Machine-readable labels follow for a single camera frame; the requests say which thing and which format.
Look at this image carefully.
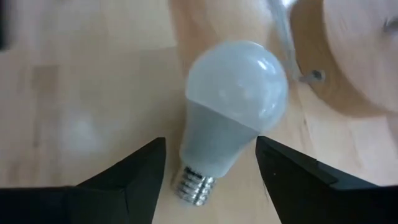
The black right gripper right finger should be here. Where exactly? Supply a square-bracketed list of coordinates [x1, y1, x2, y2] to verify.
[255, 136, 398, 224]

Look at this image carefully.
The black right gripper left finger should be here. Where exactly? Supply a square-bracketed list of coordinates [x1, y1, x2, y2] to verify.
[0, 138, 167, 224]

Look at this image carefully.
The white frosted lightbulb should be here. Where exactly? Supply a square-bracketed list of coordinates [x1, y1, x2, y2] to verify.
[172, 39, 289, 207]

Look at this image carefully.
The clear lamp power cord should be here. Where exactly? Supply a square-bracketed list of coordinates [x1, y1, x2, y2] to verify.
[266, 0, 326, 83]

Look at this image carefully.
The wooden lamp base black socket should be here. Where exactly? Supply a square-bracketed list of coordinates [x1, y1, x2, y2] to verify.
[290, 0, 398, 118]

